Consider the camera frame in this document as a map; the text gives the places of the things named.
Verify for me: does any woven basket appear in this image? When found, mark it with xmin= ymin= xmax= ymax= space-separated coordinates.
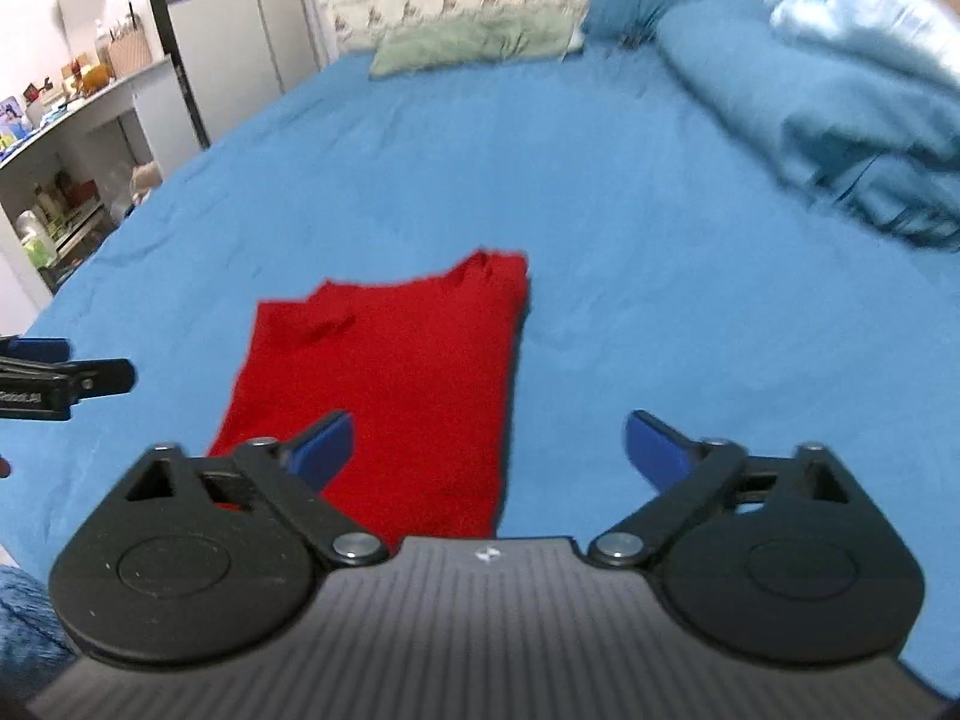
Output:
xmin=109 ymin=28 xmax=154 ymax=80

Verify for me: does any fluffy blue blanket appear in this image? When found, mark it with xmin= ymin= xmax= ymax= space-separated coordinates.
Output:
xmin=0 ymin=566 xmax=77 ymax=695

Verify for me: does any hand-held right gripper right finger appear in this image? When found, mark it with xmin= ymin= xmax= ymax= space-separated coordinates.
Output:
xmin=587 ymin=410 xmax=863 ymax=569

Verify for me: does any light blue blanket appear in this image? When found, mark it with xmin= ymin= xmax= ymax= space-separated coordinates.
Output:
xmin=765 ymin=0 xmax=960 ymax=85

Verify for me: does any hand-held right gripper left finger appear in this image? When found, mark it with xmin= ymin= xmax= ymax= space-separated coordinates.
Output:
xmin=124 ymin=410 xmax=391 ymax=568

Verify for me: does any white wardrobe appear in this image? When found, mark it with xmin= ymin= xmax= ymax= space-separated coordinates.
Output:
xmin=154 ymin=0 xmax=329 ymax=152

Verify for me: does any green pillow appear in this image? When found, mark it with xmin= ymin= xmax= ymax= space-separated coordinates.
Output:
xmin=370 ymin=13 xmax=583 ymax=79

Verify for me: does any blue duvet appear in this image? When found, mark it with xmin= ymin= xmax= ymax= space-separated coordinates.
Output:
xmin=655 ymin=0 xmax=960 ymax=253

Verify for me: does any bed with blue sheet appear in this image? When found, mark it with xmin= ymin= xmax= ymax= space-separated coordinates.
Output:
xmin=0 ymin=0 xmax=960 ymax=695

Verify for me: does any white shelf with clutter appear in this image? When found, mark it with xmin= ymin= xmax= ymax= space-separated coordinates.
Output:
xmin=0 ymin=56 xmax=182 ymax=316

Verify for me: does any red knit sweater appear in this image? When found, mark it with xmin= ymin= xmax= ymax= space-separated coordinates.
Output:
xmin=208 ymin=246 xmax=530 ymax=552

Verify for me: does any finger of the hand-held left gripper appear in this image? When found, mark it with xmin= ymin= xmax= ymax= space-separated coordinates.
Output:
xmin=0 ymin=358 xmax=137 ymax=397
xmin=0 ymin=337 xmax=71 ymax=363

